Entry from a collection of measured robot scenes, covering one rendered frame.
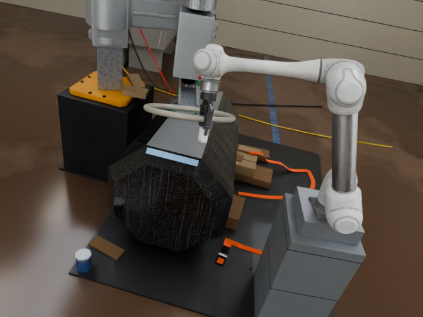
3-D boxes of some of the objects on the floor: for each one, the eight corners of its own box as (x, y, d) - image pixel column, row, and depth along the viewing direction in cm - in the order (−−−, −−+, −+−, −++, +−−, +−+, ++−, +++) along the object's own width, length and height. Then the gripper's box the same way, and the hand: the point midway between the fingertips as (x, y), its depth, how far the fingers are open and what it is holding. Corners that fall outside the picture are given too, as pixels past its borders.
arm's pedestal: (312, 279, 258) (354, 200, 213) (323, 346, 217) (379, 265, 172) (247, 266, 258) (276, 185, 213) (246, 331, 216) (281, 247, 171)
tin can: (94, 261, 238) (93, 249, 230) (89, 273, 229) (88, 261, 222) (78, 260, 237) (77, 247, 230) (73, 272, 229) (72, 259, 221)
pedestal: (58, 169, 312) (51, 95, 271) (94, 135, 367) (92, 68, 325) (127, 188, 307) (129, 115, 265) (153, 150, 361) (158, 85, 319)
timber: (235, 230, 284) (238, 220, 278) (221, 226, 286) (224, 216, 279) (242, 207, 309) (245, 197, 302) (230, 204, 310) (232, 194, 304)
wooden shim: (88, 245, 248) (88, 243, 247) (97, 236, 256) (97, 235, 255) (116, 260, 241) (116, 259, 240) (125, 251, 249) (125, 250, 248)
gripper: (223, 94, 154) (215, 146, 159) (209, 92, 168) (203, 139, 173) (207, 92, 151) (200, 144, 156) (195, 90, 165) (189, 138, 170)
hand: (203, 134), depth 164 cm, fingers closed on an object, 3 cm apart
